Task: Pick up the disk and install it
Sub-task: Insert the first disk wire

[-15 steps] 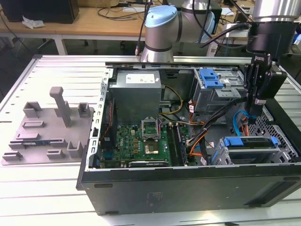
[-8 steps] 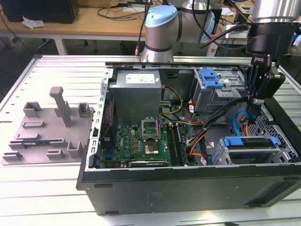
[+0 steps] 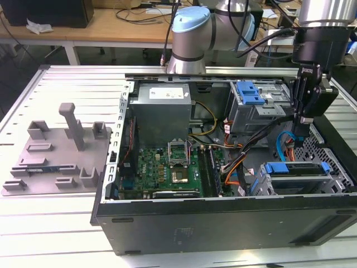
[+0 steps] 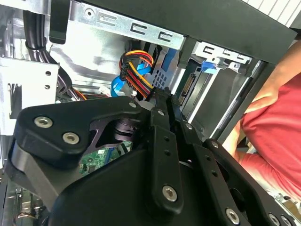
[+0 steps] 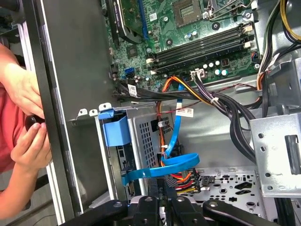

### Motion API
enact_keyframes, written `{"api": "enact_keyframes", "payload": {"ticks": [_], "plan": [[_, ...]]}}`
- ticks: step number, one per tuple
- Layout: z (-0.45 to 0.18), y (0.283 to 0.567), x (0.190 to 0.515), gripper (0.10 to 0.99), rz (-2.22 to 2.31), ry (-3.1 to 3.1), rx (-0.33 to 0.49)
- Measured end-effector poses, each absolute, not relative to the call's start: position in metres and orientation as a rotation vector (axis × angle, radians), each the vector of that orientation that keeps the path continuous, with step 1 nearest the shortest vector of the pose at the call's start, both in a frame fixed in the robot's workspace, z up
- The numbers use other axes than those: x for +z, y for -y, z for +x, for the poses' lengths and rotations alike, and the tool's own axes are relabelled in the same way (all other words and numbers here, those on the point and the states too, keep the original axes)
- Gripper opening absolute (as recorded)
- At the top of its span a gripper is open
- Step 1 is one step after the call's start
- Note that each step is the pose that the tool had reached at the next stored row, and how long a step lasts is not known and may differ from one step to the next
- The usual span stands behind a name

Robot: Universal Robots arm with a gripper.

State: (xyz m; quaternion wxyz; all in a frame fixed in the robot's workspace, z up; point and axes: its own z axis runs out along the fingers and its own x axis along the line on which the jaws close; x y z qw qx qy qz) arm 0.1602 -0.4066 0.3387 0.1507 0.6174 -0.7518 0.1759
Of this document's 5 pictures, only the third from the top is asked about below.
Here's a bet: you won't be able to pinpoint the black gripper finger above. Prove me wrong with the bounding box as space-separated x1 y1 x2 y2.
293 113 313 137

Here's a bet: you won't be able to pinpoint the hard disk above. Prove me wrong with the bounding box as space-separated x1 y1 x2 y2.
263 160 330 196

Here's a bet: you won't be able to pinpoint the grey metal disk bay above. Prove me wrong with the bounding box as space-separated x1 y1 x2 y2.
247 160 353 197

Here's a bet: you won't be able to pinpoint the grey metal drive cage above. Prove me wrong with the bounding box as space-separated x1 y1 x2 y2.
225 80 303 135

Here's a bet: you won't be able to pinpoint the blue plastic drive latch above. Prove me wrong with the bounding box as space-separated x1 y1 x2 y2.
236 80 264 106

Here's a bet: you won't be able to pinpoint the installed RAM stick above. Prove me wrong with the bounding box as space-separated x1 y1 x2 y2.
208 147 224 197

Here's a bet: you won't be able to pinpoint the black RAM slot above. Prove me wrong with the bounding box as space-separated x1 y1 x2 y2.
198 147 217 198

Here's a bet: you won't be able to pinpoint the locking lever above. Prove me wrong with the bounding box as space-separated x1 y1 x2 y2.
187 137 194 165

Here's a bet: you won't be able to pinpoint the metal socket cover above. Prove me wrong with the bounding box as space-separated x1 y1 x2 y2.
167 138 192 168

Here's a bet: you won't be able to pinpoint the black open PC case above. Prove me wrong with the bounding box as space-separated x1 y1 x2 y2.
89 73 357 256

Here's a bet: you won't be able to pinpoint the CPU socket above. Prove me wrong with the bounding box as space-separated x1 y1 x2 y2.
170 166 189 185

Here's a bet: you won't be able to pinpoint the grey power supply unit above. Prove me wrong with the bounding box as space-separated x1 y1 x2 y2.
128 83 194 141

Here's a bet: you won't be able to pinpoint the black graphics card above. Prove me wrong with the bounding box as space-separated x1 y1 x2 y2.
152 189 201 199

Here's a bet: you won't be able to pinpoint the green motherboard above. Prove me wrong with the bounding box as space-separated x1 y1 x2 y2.
118 145 233 199

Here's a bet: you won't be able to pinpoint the black case fan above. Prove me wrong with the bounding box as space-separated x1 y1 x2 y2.
119 116 139 179

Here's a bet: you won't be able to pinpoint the grey parts rack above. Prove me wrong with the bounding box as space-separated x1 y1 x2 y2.
0 102 113 197

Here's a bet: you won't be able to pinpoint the spare RAM stick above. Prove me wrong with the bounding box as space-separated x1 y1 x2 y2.
26 166 60 173

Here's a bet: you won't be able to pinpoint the large black box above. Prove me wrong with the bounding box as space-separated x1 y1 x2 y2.
0 0 95 29

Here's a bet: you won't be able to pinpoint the crumpled white plastic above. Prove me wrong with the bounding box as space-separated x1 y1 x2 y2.
26 18 54 36

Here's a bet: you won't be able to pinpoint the orange and yellow wires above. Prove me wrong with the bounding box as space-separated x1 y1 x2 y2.
284 141 297 162

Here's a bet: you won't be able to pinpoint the blue wire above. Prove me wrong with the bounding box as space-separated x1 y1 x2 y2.
275 130 297 162

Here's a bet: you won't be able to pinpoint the black cable bundle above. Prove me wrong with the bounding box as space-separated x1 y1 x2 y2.
222 113 297 174

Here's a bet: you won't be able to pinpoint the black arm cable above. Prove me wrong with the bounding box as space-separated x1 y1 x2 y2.
160 0 297 68

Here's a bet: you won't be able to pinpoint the orange wire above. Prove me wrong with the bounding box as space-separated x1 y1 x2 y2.
224 164 242 186

